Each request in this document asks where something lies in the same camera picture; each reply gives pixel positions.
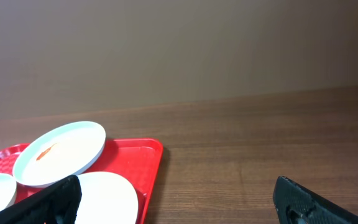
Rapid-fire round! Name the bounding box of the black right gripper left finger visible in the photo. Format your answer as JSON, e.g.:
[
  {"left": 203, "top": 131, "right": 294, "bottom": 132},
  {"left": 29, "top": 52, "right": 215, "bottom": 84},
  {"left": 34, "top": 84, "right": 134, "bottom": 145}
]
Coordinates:
[{"left": 0, "top": 175, "right": 82, "bottom": 224}]

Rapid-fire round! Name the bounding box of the white plate back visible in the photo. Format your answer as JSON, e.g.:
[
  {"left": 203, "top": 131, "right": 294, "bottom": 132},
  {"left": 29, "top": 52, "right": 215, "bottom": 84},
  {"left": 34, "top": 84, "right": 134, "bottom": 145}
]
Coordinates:
[{"left": 12, "top": 121, "right": 106, "bottom": 188}]

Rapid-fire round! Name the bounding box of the red plastic tray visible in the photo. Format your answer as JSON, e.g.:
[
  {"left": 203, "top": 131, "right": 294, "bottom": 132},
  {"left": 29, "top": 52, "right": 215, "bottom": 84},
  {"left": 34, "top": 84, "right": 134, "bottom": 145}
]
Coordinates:
[{"left": 0, "top": 138, "right": 163, "bottom": 224}]

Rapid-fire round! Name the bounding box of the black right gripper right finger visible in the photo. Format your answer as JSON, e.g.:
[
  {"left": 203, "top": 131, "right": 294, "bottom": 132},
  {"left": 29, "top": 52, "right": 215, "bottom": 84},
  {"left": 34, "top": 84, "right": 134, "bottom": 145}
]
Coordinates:
[{"left": 273, "top": 176, "right": 358, "bottom": 224}]

